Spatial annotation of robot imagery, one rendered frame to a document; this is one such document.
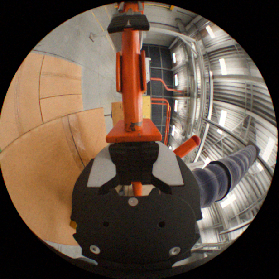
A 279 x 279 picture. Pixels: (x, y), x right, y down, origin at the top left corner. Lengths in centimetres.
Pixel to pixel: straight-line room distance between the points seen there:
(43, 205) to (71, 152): 12
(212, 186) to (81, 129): 44
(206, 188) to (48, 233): 41
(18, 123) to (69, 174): 56
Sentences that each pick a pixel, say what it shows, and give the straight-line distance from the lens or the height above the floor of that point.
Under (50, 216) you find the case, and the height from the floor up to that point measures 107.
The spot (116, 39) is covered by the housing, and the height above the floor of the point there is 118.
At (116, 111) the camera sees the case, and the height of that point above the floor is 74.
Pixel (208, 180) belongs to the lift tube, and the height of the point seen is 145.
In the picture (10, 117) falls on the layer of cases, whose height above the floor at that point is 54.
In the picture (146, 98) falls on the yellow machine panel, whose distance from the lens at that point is 746.
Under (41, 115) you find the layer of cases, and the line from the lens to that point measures 74.
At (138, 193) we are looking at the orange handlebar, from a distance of 19.
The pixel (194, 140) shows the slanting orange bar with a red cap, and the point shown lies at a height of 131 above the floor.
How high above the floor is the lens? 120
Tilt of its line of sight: level
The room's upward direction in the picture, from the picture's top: 88 degrees clockwise
